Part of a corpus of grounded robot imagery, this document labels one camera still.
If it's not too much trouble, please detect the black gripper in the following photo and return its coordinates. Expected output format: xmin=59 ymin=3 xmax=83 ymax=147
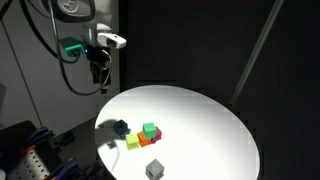
xmin=85 ymin=45 xmax=110 ymax=94

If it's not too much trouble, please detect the green block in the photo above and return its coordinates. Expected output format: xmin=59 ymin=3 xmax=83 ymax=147
xmin=143 ymin=122 xmax=156 ymax=139

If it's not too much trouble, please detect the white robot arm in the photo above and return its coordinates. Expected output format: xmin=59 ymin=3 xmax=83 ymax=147
xmin=19 ymin=0 xmax=127 ymax=96

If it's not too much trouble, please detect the dark blue block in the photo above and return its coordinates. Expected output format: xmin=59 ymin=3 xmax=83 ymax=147
xmin=113 ymin=120 xmax=128 ymax=136

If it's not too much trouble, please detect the lime yellow block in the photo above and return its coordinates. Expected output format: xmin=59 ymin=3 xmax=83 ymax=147
xmin=126 ymin=134 xmax=139 ymax=150

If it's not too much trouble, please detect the orange block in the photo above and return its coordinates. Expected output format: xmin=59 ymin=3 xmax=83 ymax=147
xmin=137 ymin=132 xmax=152 ymax=147

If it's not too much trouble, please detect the pink block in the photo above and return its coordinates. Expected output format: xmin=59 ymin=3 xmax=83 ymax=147
xmin=151 ymin=126 xmax=162 ymax=143

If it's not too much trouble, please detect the grey block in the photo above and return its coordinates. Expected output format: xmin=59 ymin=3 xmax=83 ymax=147
xmin=145 ymin=159 xmax=164 ymax=180

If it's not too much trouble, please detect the purple clamp upper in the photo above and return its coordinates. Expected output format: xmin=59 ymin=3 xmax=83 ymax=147
xmin=20 ymin=127 xmax=49 ymax=154

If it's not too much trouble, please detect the purple clamp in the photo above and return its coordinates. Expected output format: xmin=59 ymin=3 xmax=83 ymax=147
xmin=20 ymin=127 xmax=49 ymax=154
xmin=44 ymin=159 xmax=79 ymax=180

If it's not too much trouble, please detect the purple clamp lower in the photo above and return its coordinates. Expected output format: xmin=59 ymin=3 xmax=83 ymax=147
xmin=44 ymin=159 xmax=79 ymax=180

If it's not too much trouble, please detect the round white table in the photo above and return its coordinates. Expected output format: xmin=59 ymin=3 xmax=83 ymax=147
xmin=94 ymin=85 xmax=261 ymax=180

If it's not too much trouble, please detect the perforated metal board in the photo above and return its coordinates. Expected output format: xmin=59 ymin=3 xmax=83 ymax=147
xmin=0 ymin=148 xmax=50 ymax=180

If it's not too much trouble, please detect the grey diagonal pole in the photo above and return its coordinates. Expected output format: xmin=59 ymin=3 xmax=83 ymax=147
xmin=229 ymin=0 xmax=285 ymax=106

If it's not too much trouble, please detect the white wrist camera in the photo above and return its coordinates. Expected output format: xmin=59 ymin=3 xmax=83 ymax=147
xmin=97 ymin=32 xmax=127 ymax=49

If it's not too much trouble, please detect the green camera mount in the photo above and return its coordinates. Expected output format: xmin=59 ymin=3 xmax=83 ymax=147
xmin=59 ymin=37 xmax=84 ymax=57

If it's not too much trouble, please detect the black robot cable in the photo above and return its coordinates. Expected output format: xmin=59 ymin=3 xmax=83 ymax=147
xmin=19 ymin=0 xmax=113 ymax=97

